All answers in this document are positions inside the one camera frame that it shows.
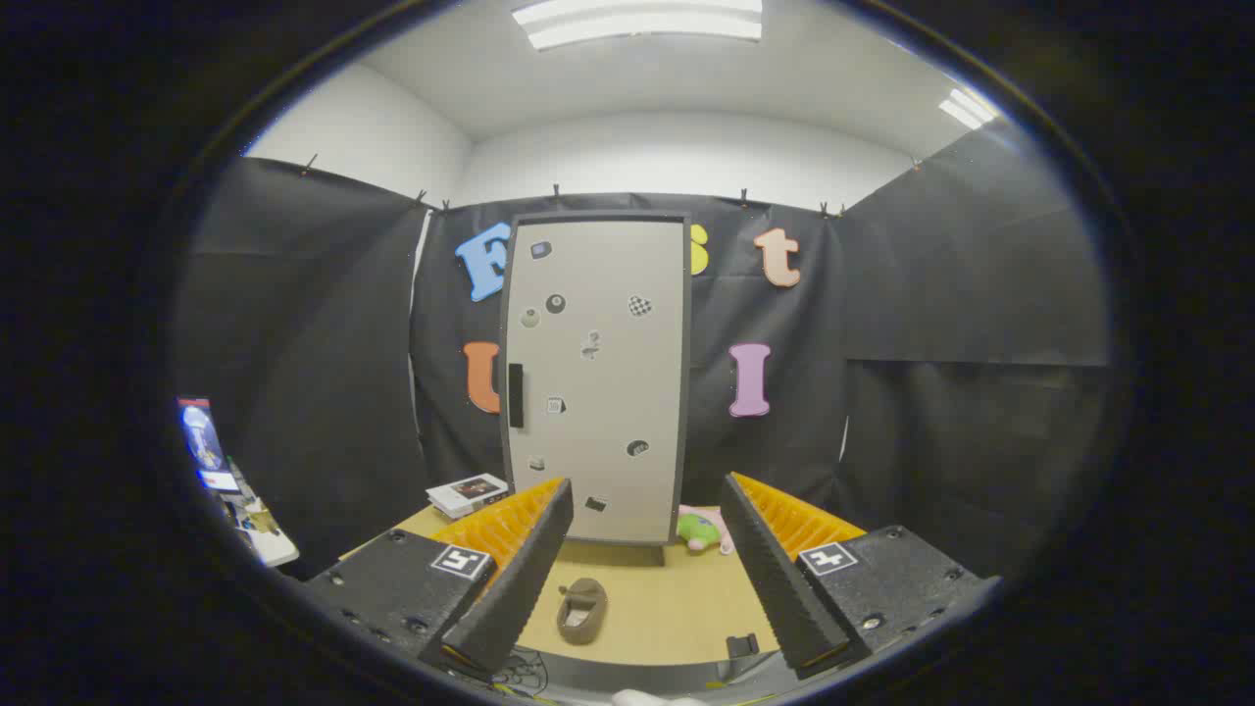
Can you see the beige shoe cabinet door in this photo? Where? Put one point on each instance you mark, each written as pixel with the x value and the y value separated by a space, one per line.
pixel 598 412

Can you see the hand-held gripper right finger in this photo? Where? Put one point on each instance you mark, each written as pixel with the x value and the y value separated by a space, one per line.
pixel 775 579

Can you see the brown fuzzy shoe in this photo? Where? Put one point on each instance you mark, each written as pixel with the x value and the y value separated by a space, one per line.
pixel 582 613

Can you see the white book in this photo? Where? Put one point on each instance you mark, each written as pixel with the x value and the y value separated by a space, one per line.
pixel 469 493

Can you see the pink and green plush toy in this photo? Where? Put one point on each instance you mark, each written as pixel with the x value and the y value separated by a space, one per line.
pixel 698 530

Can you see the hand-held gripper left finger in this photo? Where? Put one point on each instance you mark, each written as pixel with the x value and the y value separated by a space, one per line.
pixel 510 588

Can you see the ceiling light panel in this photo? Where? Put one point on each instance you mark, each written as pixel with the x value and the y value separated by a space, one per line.
pixel 637 22
pixel 967 108

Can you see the grey shoe cabinet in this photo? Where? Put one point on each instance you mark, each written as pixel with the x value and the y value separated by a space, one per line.
pixel 687 392

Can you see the black backdrop cloth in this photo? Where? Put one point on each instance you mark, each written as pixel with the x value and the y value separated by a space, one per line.
pixel 941 324

